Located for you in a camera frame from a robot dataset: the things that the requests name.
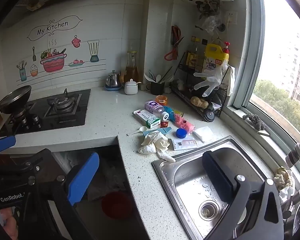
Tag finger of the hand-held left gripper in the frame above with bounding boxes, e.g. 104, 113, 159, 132
6, 148, 53, 179
0, 135, 17, 155

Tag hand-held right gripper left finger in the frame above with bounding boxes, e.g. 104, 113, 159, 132
46, 152, 100, 240

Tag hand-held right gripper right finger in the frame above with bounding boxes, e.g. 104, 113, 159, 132
201, 151, 285, 240

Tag red bucket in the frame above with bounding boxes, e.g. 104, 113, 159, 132
101, 191, 133, 219

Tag blue and pink plastic packet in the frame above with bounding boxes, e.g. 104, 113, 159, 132
164, 106, 196, 134

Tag white gloves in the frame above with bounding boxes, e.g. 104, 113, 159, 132
138, 131, 177, 163

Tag green white medicine box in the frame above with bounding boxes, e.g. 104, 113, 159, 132
133, 109, 162, 128

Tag person's left hand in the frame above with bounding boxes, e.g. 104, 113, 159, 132
0, 207, 19, 240

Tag white plastic bag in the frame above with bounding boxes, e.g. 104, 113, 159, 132
86, 165, 127, 202

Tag stainless steel sink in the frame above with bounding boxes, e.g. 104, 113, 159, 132
152, 135, 300, 240

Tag sink drain strainer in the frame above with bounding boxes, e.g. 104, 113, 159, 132
199, 200, 220, 219

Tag black frying pan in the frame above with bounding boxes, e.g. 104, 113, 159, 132
0, 85, 32, 115

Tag white sachet card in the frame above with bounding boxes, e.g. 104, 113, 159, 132
170, 137, 198, 151

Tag black gas stove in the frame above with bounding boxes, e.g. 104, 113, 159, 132
0, 89, 92, 138

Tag beige rag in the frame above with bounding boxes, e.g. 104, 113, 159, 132
273, 167, 296, 203

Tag black round lid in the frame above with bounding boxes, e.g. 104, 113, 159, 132
204, 105, 217, 123

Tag steel wool scourer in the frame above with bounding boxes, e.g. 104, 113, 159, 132
242, 113, 265, 130

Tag white measuring spoon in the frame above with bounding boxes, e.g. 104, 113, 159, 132
127, 127, 148, 137

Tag ginger root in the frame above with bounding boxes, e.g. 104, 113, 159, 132
190, 96, 209, 109

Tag clear plastic glove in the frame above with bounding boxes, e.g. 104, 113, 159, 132
193, 61, 230, 98

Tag purple packet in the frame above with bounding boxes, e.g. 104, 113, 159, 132
144, 99, 164, 114

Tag white sugar jar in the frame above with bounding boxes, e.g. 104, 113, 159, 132
124, 79, 142, 95

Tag small steel teapot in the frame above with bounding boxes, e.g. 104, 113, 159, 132
106, 70, 122, 87

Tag dark green mug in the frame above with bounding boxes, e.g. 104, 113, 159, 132
145, 81, 165, 96

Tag brown chopstick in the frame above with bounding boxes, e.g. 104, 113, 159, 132
160, 66, 173, 83

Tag glass oil bottle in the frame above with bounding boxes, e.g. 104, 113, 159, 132
119, 51, 140, 84

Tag dark sauce bottle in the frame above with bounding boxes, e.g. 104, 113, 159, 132
186, 36, 197, 68
194, 39, 206, 73

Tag yellow detergent bottle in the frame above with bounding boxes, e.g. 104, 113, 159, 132
202, 42, 230, 77

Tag clear hanging plastic bag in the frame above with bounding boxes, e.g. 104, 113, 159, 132
202, 15, 224, 35

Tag grey striped handle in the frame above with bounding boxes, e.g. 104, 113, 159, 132
285, 131, 300, 168

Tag black wire rack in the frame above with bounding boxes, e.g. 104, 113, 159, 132
170, 52, 237, 122

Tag kitchen wall sticker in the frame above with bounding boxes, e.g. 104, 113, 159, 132
16, 16, 107, 82

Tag red hanging strings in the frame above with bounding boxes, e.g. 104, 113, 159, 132
164, 25, 185, 62

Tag window frame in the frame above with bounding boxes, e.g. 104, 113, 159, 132
221, 0, 300, 170

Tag white wall socket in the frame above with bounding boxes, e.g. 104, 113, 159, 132
226, 11, 238, 23

